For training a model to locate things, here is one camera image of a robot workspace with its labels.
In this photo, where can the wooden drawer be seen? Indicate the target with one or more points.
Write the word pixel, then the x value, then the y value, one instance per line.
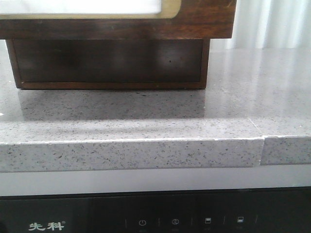
pixel 112 61
pixel 179 19

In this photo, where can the white gold drawer handle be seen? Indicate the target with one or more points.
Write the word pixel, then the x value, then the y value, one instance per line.
pixel 89 9

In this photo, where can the dark wooden drawer cabinet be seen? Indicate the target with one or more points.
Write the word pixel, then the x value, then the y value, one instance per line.
pixel 20 83

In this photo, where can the white pleated curtain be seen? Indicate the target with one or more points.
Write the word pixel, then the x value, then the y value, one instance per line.
pixel 282 24

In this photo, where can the black appliance control panel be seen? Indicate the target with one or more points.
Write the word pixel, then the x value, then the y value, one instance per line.
pixel 259 210

